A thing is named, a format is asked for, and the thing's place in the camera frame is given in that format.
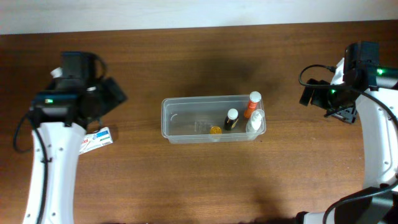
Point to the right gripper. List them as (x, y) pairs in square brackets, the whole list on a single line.
[(311, 94)]

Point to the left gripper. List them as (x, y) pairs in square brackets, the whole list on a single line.
[(112, 91)]

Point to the white Panadol box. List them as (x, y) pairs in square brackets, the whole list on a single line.
[(96, 140)]

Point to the orange tube white cap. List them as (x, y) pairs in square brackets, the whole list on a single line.
[(254, 98)]

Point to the white spray bottle clear cap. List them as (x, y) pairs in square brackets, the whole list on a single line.
[(255, 121)]

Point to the small jar gold lid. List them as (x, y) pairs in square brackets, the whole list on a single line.
[(215, 130)]

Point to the dark bottle white cap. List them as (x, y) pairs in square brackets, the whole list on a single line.
[(231, 119)]

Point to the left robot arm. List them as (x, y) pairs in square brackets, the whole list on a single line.
[(59, 115)]

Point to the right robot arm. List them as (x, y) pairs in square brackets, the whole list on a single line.
[(362, 88)]

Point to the clear plastic container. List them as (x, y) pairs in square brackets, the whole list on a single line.
[(189, 119)]

